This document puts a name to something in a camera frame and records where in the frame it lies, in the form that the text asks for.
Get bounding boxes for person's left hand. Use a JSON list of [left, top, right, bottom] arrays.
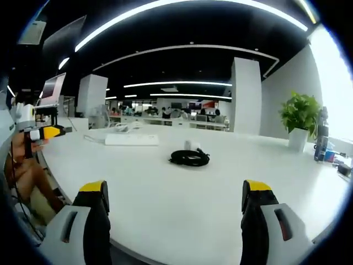
[[10, 133, 49, 166]]

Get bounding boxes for person's khaki shorts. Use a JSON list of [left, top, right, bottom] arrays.
[[29, 189, 58, 226]]

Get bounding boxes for dark bottle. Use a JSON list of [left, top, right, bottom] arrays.
[[313, 107, 330, 162]]

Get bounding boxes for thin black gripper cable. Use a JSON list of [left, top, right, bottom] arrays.
[[9, 140, 38, 238]]

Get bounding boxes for white plant pot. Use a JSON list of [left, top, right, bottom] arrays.
[[287, 128, 309, 153]]

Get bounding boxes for green potted plant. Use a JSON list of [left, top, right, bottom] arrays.
[[278, 91, 323, 136]]

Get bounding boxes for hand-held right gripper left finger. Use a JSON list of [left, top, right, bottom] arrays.
[[38, 179, 113, 265]]

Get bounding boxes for coiled black cable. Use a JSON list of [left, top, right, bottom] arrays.
[[168, 148, 211, 167]]

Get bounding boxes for blue box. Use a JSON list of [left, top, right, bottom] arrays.
[[324, 144, 336, 163]]

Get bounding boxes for curved ceiling light strip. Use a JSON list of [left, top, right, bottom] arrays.
[[74, 0, 309, 53]]

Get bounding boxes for white desk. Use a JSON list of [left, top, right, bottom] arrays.
[[35, 123, 353, 265]]

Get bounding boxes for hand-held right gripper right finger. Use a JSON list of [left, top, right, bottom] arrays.
[[240, 179, 315, 265]]

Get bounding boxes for computer monitor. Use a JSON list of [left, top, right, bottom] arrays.
[[39, 72, 67, 107]]

